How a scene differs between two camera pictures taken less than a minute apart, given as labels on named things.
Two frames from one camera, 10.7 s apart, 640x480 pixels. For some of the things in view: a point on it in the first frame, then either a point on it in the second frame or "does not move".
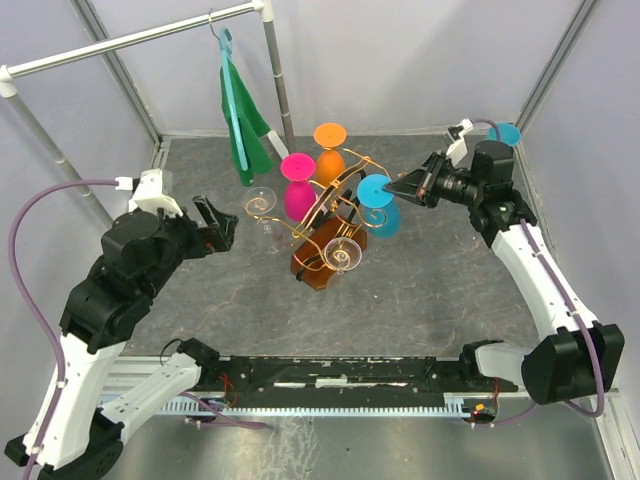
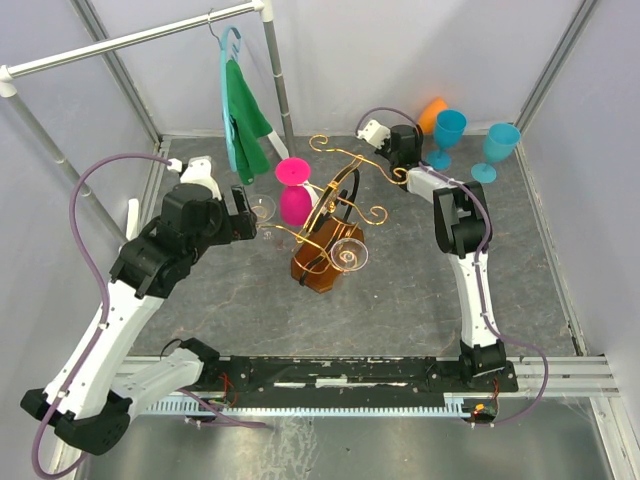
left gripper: [219, 233] → [242, 224]
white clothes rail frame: [10, 75] does not move
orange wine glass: [330, 163] → [428, 117]
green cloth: [254, 128] does not move
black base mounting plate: [346, 379] does not move
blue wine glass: [381, 211] → [449, 129]
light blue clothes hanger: [224, 39] → [228, 45]
